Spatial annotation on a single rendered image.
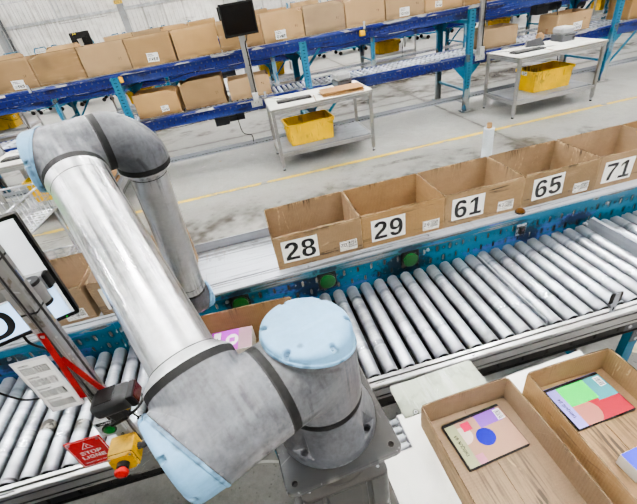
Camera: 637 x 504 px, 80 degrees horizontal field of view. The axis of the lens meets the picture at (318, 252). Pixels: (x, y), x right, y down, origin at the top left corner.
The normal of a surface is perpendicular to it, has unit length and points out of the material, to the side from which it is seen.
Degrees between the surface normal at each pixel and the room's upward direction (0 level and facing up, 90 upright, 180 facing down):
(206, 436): 36
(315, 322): 5
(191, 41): 90
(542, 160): 90
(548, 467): 0
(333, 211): 90
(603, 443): 1
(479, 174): 90
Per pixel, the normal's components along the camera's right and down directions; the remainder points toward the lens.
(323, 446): -0.04, 0.25
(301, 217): 0.24, 0.51
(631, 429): -0.12, -0.82
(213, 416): 0.19, -0.50
